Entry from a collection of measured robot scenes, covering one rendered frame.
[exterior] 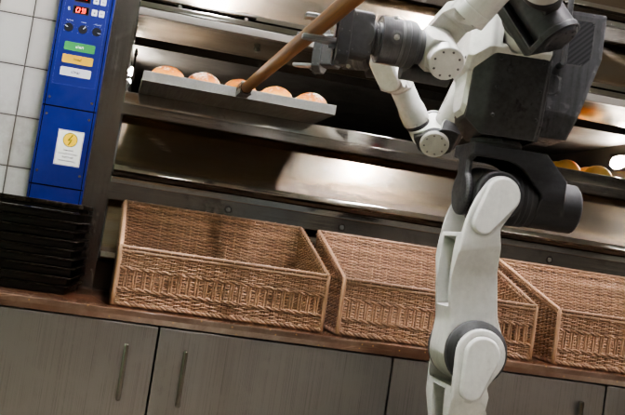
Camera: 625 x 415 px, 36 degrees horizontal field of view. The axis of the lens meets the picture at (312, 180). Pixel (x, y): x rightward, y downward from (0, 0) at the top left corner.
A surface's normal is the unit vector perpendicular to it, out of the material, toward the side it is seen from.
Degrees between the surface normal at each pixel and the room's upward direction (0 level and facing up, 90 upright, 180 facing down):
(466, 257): 114
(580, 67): 90
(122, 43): 90
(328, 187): 70
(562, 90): 90
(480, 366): 90
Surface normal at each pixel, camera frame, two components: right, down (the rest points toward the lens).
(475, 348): 0.19, -0.04
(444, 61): 0.08, 0.51
